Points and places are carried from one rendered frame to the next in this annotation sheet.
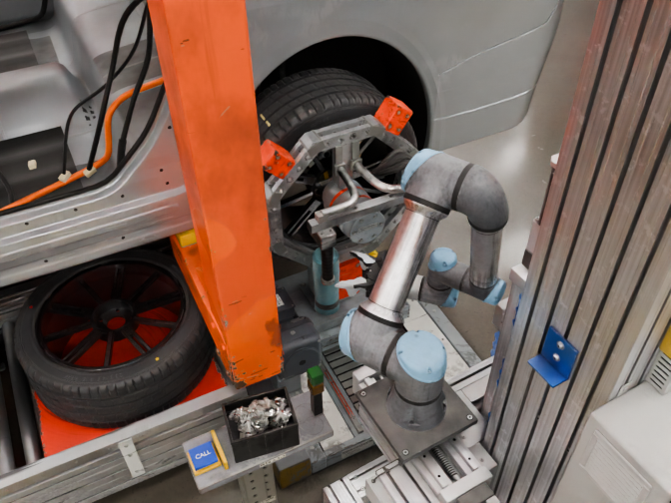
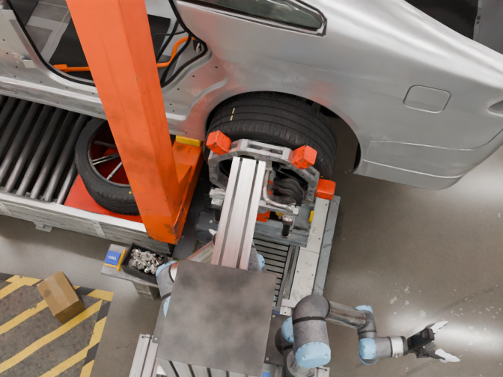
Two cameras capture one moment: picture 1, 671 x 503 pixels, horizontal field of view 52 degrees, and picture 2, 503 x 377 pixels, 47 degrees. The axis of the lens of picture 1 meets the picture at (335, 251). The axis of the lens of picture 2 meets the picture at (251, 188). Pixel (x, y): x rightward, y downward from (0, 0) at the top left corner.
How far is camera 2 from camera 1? 1.50 m
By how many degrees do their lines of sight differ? 28
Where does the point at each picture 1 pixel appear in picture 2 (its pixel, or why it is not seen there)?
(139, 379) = (114, 197)
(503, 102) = (424, 174)
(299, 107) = (249, 121)
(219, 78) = (132, 135)
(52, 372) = (82, 165)
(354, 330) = (162, 274)
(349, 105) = (279, 138)
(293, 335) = (209, 223)
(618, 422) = not seen: outside the picture
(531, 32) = (456, 149)
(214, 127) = (129, 149)
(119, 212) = not seen: hidden behind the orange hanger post
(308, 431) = not seen: hidden behind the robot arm
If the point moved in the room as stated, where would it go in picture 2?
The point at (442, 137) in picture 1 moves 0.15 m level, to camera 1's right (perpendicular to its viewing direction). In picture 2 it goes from (368, 170) to (393, 187)
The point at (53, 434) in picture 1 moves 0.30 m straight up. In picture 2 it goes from (76, 189) to (63, 164)
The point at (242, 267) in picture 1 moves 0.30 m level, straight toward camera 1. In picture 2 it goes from (149, 200) to (111, 254)
